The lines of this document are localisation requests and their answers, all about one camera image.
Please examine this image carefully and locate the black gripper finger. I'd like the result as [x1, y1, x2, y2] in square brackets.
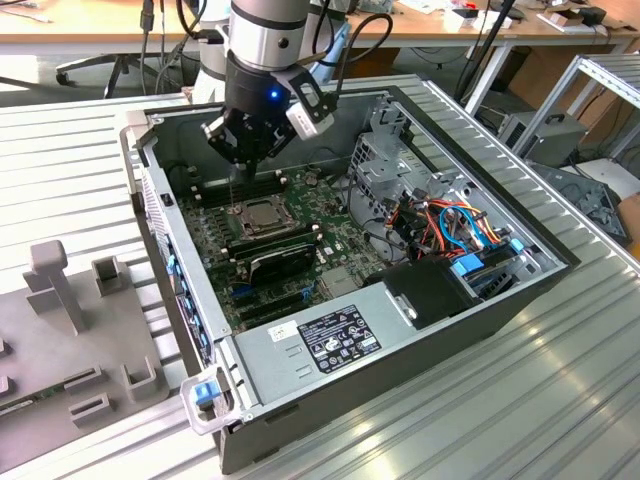
[201, 113, 255, 178]
[250, 121, 301, 180]

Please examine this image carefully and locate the silver CPU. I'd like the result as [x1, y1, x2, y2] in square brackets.
[247, 200, 283, 228]

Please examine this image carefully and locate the black RAM slot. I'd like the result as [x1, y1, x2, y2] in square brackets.
[192, 175, 290, 208]
[189, 167, 282, 194]
[227, 233, 322, 264]
[219, 223, 319, 254]

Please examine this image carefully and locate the metal drive cage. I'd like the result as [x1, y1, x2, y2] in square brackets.
[347, 130, 437, 224]

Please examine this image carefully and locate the green motherboard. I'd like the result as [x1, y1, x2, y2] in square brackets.
[174, 167, 389, 335]

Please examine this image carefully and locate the black graphics card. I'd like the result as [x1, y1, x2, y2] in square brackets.
[245, 238, 321, 287]

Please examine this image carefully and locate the office chair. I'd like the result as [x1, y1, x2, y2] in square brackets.
[53, 51, 177, 100]

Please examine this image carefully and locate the silver chipset heatsink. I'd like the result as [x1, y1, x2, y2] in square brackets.
[318, 266, 364, 300]

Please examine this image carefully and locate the black expansion slot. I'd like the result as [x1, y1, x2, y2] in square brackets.
[234, 288, 307, 324]

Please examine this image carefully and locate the wooden desk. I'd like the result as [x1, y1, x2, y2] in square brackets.
[0, 0, 640, 117]

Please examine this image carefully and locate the white box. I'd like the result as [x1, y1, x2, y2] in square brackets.
[443, 4, 512, 32]

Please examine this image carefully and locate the black plastic shroud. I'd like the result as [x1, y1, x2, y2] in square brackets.
[362, 259, 485, 331]

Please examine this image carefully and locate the grey power supply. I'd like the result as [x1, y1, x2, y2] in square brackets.
[232, 280, 419, 407]

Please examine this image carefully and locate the white pen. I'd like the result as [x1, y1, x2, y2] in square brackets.
[12, 8, 53, 25]

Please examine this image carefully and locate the hard disk in blue carrier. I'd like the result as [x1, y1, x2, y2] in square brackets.
[448, 238, 532, 302]

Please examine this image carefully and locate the black stand pole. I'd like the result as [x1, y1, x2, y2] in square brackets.
[457, 0, 517, 101]

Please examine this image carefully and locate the blue case latch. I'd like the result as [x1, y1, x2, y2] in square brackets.
[191, 380, 215, 407]

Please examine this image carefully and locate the grey parts rack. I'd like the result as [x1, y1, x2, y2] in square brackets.
[0, 238, 171, 474]

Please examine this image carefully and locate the large brown cardboard box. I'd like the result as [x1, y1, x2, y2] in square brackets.
[507, 45, 632, 147]

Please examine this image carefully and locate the black PC case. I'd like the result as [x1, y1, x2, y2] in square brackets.
[113, 84, 582, 476]

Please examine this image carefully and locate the dark grey plastic panel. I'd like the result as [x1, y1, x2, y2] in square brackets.
[527, 160, 629, 247]

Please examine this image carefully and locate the small open cardboard box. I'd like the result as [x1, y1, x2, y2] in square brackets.
[536, 7, 609, 35]

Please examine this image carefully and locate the green RAM stick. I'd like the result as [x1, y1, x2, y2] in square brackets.
[0, 368, 99, 417]

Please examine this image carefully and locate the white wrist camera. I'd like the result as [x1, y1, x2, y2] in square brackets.
[283, 101, 336, 140]

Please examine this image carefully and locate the black internal wire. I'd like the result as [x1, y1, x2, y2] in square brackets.
[335, 169, 397, 242]

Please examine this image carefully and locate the thin black cable with plug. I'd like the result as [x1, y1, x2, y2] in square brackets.
[138, 0, 157, 96]

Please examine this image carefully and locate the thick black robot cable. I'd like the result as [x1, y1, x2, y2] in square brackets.
[319, 11, 397, 97]

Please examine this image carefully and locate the orange wire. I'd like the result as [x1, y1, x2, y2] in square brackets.
[392, 197, 504, 262]

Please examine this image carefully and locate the blue data wire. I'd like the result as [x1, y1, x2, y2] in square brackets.
[438, 203, 491, 257]

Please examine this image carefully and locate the clear plastic case handle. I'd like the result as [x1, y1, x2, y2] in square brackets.
[178, 364, 237, 437]

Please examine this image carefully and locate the grey box with handle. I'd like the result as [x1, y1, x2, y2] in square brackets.
[498, 110, 590, 170]

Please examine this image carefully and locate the aluminium profile frame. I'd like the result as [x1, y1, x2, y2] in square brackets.
[508, 53, 640, 169]

